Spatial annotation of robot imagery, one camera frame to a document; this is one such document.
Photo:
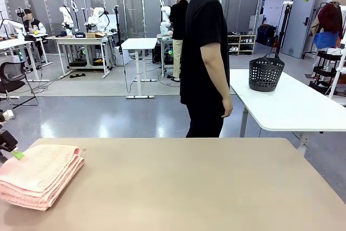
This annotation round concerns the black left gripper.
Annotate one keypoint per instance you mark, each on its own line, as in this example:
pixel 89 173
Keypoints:
pixel 8 140

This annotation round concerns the pink towel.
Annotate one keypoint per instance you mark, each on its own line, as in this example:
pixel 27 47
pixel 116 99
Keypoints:
pixel 40 174

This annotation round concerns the person's right forearm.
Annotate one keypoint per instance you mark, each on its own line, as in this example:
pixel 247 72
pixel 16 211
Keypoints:
pixel 217 85

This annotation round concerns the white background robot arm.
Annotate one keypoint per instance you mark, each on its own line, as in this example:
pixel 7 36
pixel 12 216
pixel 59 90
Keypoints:
pixel 97 20
pixel 66 20
pixel 165 22

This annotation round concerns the person's right hand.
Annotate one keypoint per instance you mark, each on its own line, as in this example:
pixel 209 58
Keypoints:
pixel 227 106

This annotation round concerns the dark red jacket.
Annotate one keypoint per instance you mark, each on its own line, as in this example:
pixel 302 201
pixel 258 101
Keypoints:
pixel 329 20

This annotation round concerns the blue bag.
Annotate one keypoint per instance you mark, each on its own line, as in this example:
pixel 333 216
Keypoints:
pixel 325 40

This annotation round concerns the dark luggage bags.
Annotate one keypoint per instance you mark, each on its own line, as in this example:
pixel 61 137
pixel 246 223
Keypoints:
pixel 266 36

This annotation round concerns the black office chair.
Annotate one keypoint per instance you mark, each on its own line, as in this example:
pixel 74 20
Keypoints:
pixel 10 82

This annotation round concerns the black utility cart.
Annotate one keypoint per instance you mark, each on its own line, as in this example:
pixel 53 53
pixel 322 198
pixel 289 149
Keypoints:
pixel 324 71

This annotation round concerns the wooden shoe rack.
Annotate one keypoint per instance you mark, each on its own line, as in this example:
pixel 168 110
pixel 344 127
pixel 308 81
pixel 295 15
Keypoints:
pixel 242 44

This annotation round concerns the black perforated basket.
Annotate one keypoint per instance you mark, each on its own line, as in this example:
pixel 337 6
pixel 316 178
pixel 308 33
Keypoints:
pixel 266 76

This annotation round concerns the black power strip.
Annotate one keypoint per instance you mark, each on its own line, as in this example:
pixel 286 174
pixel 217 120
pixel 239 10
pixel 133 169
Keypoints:
pixel 78 75

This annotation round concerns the white desk with seated person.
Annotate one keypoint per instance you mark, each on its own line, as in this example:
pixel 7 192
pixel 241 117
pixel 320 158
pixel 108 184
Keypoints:
pixel 16 42

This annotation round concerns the person in black T-shirt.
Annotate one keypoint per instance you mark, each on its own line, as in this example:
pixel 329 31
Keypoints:
pixel 205 39

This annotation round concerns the white side table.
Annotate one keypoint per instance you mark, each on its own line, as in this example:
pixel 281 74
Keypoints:
pixel 292 106

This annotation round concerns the seated person with cap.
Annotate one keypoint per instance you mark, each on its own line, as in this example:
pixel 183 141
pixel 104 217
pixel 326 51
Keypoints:
pixel 33 26

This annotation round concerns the long white robot desk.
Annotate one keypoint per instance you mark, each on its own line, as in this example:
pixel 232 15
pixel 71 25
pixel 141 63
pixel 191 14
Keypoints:
pixel 81 39

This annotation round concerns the standing person in beige trousers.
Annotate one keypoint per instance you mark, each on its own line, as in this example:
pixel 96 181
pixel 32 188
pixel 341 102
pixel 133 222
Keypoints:
pixel 178 20

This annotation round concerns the cardboard box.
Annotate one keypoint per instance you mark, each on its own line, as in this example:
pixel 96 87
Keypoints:
pixel 96 35

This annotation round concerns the black tripod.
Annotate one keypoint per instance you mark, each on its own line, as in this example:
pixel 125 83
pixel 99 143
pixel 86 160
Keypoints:
pixel 117 28

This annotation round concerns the small white standing desk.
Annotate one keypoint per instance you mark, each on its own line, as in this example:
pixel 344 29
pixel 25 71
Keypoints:
pixel 139 43

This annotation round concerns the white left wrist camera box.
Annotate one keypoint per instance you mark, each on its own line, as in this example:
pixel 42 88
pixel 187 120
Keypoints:
pixel 6 114

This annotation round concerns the black camera stand pole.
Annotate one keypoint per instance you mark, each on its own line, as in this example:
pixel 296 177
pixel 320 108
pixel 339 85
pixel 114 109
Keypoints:
pixel 283 30

